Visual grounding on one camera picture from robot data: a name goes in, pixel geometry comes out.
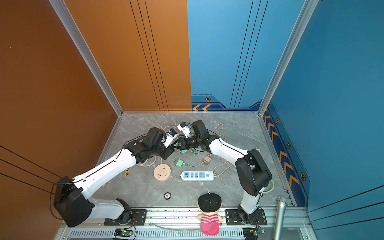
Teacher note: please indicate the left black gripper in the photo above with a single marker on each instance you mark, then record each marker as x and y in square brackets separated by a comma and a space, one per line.
[170, 150]

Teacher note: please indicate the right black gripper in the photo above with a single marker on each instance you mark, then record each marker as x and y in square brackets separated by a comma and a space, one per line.
[183, 142]

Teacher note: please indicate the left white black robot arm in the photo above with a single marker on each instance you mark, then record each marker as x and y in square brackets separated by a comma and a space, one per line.
[74, 197]

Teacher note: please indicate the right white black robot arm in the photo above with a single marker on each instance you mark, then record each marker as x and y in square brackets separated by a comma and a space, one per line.
[253, 172]

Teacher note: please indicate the pink charger adapter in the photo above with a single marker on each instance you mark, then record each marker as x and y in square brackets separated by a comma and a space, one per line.
[206, 160]

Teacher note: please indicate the green charger adapter front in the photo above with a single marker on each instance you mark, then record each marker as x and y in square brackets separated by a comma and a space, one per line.
[180, 163]

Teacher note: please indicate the small wooden block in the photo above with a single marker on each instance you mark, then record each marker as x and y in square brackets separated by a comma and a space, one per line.
[127, 172]

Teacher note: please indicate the white blue power strip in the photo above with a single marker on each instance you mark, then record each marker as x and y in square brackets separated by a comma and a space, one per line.
[192, 176]

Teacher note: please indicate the small round black dial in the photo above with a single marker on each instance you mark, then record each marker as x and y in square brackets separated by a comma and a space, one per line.
[167, 196]

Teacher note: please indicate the plush doll black hat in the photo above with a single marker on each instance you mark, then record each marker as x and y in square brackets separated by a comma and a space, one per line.
[209, 205]

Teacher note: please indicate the left green circuit board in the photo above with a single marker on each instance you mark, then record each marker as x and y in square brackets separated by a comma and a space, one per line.
[124, 234]

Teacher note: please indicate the grey metal pole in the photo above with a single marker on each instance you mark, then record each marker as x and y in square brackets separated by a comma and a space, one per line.
[282, 204]

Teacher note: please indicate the right circuit board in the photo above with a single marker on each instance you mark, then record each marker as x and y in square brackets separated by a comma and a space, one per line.
[252, 233]

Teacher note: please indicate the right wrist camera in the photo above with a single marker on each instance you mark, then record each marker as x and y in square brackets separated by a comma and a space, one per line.
[184, 128]

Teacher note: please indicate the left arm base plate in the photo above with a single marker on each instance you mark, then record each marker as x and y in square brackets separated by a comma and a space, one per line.
[139, 216]

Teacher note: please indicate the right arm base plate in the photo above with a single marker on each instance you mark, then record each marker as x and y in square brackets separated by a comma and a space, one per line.
[232, 216]

